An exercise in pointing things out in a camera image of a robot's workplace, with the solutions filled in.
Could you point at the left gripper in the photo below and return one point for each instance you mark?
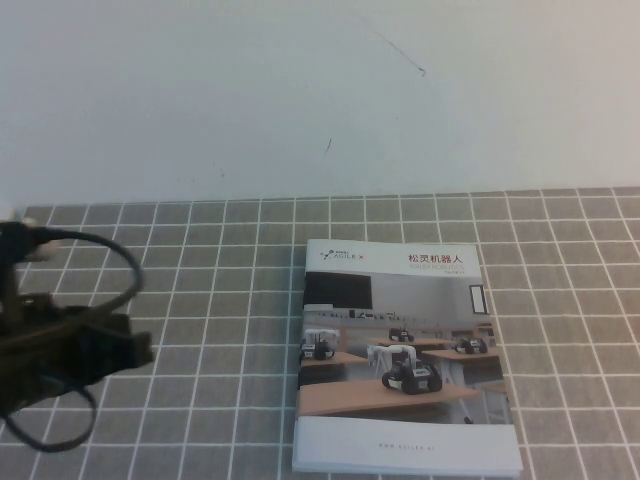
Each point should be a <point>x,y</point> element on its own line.
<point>60,345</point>

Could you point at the grey white checked tablecloth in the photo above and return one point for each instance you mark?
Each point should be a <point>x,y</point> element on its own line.
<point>225,400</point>

